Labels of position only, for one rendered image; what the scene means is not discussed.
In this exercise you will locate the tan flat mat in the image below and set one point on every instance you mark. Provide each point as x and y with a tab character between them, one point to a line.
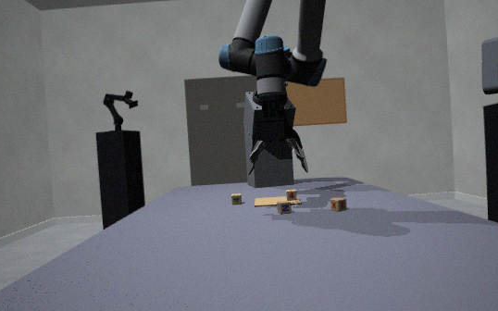
269	201

